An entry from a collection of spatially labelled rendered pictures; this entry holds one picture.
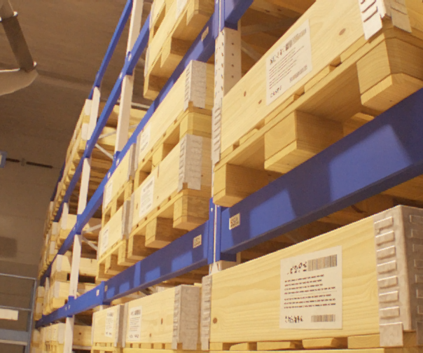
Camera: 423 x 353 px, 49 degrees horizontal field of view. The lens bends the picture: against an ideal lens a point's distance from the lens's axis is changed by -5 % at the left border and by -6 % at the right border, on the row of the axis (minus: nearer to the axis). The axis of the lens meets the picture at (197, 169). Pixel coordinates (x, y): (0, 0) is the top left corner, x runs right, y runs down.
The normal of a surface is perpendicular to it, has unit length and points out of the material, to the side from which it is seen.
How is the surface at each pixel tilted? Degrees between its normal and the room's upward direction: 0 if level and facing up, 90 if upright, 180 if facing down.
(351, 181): 90
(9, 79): 99
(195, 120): 90
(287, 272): 90
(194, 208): 90
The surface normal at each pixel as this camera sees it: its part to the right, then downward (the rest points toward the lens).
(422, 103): -0.93, -0.17
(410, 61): 0.38, -0.33
